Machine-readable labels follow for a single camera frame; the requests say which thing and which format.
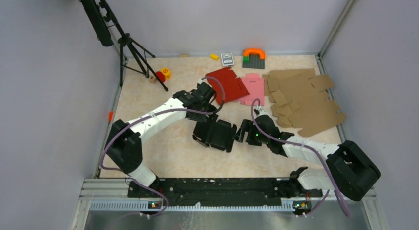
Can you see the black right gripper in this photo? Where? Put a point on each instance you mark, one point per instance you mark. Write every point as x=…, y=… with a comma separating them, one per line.
x=247, y=125

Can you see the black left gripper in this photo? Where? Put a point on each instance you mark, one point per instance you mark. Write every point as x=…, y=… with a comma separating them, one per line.
x=199, y=118

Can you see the black corrugated paper box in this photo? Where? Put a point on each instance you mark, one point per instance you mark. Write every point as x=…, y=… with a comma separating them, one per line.
x=219, y=134

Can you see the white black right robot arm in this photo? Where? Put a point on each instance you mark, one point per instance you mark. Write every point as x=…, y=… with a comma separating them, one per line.
x=346, y=168

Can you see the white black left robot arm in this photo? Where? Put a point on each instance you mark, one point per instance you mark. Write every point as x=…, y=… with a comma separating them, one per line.
x=125, y=140

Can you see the playing card deck box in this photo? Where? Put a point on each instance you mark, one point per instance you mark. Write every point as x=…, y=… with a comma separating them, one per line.
x=227, y=59

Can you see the red flat cardboard sheet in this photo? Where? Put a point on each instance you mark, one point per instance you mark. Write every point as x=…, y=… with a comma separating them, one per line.
x=234, y=88

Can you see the red yellow toy spool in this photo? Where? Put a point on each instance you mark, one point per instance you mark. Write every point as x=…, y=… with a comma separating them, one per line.
x=164, y=74

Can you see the yellow small block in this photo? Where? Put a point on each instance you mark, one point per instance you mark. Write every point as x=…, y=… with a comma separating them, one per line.
x=214, y=56

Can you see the small wooden block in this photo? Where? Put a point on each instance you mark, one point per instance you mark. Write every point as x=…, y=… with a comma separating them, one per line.
x=184, y=55

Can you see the small wooden cube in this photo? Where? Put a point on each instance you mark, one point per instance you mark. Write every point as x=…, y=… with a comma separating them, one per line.
x=152, y=79

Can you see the pink flat cardboard sheet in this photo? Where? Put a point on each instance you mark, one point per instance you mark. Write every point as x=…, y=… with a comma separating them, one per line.
x=254, y=84

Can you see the brown flat cardboard sheets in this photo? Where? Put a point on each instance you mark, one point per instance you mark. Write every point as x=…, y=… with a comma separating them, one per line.
x=300, y=100

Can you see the orange arch toy block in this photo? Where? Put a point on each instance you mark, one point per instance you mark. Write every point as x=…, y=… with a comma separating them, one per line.
x=254, y=51

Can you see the grey building baseplate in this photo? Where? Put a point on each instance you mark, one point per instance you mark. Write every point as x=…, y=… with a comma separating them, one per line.
x=254, y=63

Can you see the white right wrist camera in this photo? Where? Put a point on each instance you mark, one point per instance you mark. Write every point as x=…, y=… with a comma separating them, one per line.
x=259, y=111

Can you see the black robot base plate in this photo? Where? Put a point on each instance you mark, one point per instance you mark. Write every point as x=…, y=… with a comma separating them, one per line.
x=224, y=192

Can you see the orange clip on frame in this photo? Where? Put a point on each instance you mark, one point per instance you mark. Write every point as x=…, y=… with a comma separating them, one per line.
x=110, y=117

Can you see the black camera tripod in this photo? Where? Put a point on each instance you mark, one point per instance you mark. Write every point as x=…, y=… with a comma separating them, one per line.
x=110, y=33

